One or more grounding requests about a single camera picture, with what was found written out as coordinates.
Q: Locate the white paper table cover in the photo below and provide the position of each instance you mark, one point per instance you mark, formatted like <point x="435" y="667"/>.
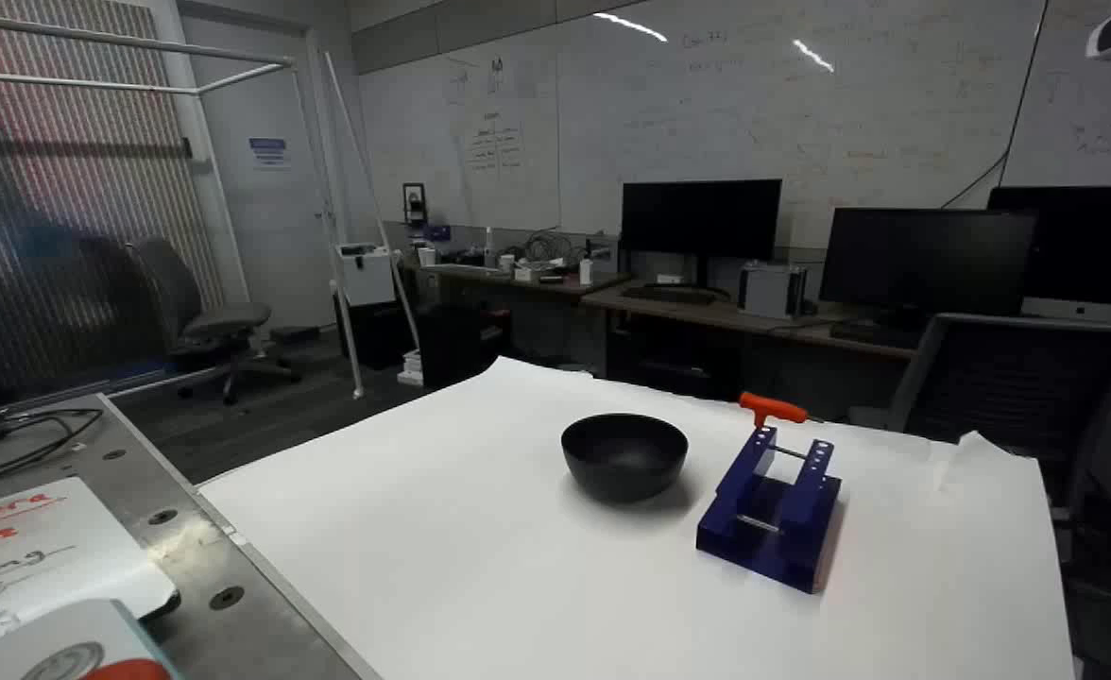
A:
<point x="450" y="542"/>

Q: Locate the middle black monitor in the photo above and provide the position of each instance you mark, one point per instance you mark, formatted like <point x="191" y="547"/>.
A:
<point x="901" y="266"/>

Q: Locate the left black monitor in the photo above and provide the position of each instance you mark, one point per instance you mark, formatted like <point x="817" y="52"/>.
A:
<point x="701" y="222"/>

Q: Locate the orange handled wrench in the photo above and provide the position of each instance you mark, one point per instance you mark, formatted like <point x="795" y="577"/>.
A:
<point x="768" y="409"/>

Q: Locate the dark mesh chair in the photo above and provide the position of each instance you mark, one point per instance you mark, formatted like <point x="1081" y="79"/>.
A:
<point x="1037" y="387"/>

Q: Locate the black bowl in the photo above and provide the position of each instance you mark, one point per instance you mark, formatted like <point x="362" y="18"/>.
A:
<point x="621" y="454"/>

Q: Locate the right black monitor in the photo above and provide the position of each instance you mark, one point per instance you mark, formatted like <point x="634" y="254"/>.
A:
<point x="1070" y="254"/>

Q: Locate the black monitor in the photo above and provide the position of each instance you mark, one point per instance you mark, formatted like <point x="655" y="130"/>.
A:
<point x="901" y="266"/>
<point x="1070" y="254"/>
<point x="701" y="222"/>

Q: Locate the blue tool holder block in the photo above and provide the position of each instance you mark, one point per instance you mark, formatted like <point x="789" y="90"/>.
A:
<point x="773" y="528"/>

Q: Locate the long office desk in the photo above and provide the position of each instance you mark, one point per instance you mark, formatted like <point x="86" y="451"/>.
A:
<point x="562" y="324"/>

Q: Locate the grey office chair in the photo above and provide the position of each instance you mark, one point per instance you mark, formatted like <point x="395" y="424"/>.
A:
<point x="231" y="338"/>

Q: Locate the white paper with red writing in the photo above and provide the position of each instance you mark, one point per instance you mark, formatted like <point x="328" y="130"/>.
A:
<point x="62" y="547"/>

